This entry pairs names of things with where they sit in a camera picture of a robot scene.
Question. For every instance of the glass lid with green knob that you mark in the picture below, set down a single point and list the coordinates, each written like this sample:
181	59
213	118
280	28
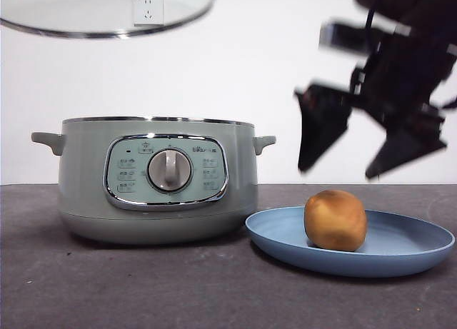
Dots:
71	11

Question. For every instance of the grey steamer control dial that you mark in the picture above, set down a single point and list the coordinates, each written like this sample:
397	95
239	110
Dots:
170	170

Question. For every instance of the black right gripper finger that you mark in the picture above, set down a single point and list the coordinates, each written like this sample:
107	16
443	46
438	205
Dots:
407	150
321	125

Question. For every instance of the blue round plate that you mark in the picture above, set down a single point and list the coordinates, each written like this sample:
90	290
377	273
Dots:
403	243

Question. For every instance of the white wall socket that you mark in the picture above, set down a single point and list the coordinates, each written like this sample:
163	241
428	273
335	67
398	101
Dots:
149	10

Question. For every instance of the pale green electric steamer pot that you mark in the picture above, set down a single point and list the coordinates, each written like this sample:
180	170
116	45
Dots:
85	186

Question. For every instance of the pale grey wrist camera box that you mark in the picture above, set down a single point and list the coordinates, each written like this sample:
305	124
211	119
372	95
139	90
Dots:
326	36

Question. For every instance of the brown round potato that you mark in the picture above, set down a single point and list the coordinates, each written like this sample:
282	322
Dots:
335	220

